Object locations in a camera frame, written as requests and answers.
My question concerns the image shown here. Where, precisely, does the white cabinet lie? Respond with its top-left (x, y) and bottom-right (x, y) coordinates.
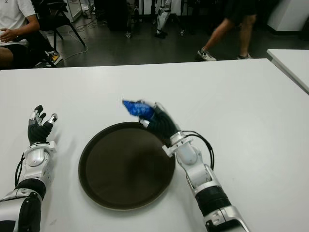
top-left (267, 0), bottom-right (309, 31)

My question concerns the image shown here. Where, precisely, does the round dark brown tray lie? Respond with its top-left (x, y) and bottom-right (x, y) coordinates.
top-left (78, 122), bottom-right (176, 210)

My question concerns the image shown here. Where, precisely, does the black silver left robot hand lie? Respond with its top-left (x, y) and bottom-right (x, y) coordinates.
top-left (27, 105), bottom-right (58, 146)

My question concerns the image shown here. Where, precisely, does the black office chair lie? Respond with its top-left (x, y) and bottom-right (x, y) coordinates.
top-left (13, 31), bottom-right (56, 68)

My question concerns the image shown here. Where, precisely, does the white floor cable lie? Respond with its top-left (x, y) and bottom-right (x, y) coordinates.
top-left (63, 18), bottom-right (109, 61)

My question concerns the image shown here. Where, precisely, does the black wheeled case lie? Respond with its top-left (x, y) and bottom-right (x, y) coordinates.
top-left (106, 0), bottom-right (134, 39)

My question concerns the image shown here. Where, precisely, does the standing white robot background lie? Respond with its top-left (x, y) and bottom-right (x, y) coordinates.
top-left (154, 0), bottom-right (174, 39)

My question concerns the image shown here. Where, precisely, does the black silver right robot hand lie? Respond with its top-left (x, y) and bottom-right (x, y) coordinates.
top-left (138, 101), bottom-right (182, 141)

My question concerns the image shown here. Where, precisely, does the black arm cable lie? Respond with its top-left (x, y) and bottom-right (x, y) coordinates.
top-left (183, 130), bottom-right (216, 170)
top-left (14, 154), bottom-right (26, 189)

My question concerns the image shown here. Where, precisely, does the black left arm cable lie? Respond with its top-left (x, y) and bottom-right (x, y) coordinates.
top-left (14, 154), bottom-right (26, 189)

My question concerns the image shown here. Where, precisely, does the yellow black sneaker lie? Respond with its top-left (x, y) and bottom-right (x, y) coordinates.
top-left (49, 50), bottom-right (64, 65)

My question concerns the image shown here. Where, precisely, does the black rolling stand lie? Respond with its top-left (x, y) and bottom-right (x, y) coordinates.
top-left (172, 11), bottom-right (187, 36)

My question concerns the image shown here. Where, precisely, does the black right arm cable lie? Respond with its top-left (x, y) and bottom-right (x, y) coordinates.
top-left (183, 130), bottom-right (216, 170)

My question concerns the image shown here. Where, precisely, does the walking person in shorts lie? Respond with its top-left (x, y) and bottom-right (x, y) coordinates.
top-left (195, 0), bottom-right (258, 62)

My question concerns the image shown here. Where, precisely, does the seated person in white shirt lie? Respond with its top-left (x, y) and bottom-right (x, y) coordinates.
top-left (0, 0), bottom-right (41, 70)

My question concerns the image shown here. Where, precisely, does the blue Oreo packet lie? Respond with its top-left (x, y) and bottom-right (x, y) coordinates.
top-left (122, 99), bottom-right (155, 118)

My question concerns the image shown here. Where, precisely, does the white side table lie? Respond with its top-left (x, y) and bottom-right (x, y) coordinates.
top-left (267, 49), bottom-right (309, 95)

